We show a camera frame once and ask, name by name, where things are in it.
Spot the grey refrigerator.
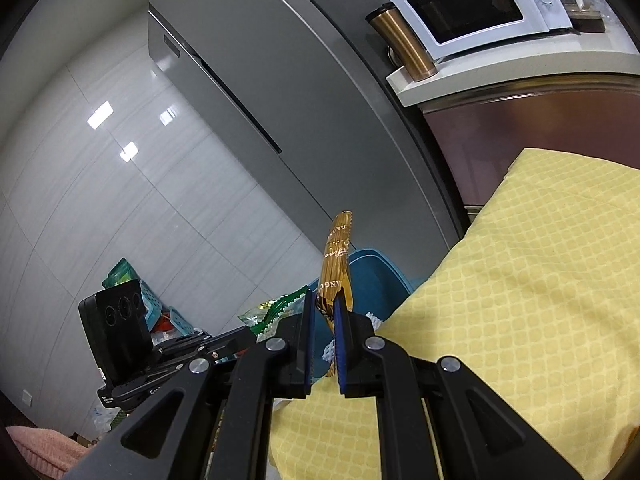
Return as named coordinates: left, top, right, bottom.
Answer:
left=147, top=0, right=473, bottom=261

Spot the kitchen counter cabinet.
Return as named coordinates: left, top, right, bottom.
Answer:
left=385, top=25, right=640, bottom=211

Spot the teal plastic basket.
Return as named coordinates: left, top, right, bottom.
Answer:
left=140, top=280, right=167, bottom=320
left=167, top=305, right=197, bottom=336

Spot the blue trash bin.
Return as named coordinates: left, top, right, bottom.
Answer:
left=305, top=247, right=423, bottom=326

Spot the yellow checked tablecloth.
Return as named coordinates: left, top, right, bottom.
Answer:
left=267, top=147, right=640, bottom=480

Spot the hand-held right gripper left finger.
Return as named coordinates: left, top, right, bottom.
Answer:
left=65, top=295, right=318, bottom=480

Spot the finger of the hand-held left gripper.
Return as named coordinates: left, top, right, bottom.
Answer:
left=202, top=325, right=261, bottom=361

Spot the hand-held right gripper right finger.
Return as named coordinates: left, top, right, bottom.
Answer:
left=334, top=294, right=583, bottom=480

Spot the white foam net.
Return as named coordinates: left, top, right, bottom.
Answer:
left=322, top=310, right=383, bottom=363

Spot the clear green snack wrapper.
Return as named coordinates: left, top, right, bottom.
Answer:
left=237, top=285, right=313, bottom=338

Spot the bronze thermos flask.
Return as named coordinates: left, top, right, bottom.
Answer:
left=365, top=2, right=441, bottom=83

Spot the gold snack wrapper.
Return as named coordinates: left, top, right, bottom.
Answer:
left=319, top=210, right=357, bottom=378

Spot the green snack packet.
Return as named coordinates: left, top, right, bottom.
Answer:
left=102, top=257, right=141, bottom=289

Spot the white microwave oven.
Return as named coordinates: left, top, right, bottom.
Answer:
left=385, top=0, right=576, bottom=63

